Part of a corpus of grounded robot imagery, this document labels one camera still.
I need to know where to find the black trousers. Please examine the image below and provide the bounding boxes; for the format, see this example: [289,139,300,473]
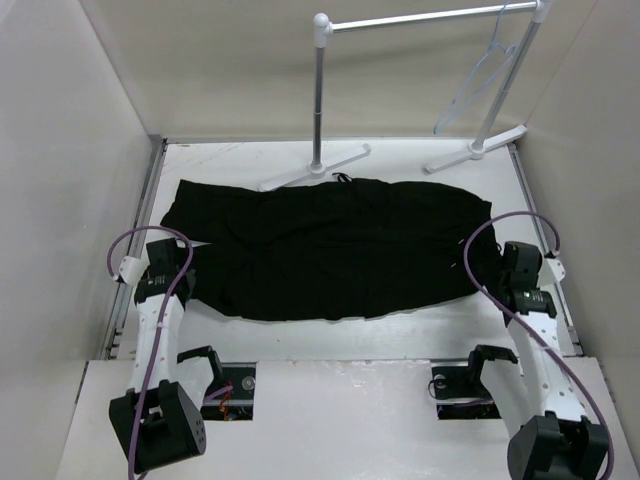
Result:
[161,178,501,321]

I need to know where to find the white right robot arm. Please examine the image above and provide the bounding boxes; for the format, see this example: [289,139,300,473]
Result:
[463,260,614,479]

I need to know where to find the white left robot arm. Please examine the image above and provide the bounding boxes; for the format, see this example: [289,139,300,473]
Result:
[109,256,225,479]

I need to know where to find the light blue clothes hanger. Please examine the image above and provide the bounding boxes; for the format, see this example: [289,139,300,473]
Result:
[433,1,517,135]

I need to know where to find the white metal clothes rack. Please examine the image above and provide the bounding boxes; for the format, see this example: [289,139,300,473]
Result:
[258,1,552,191]

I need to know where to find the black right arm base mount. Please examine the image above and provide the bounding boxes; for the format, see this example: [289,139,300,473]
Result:
[428,364,501,421]

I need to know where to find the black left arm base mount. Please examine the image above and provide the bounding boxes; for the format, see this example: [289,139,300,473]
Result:
[201,363,257,421]

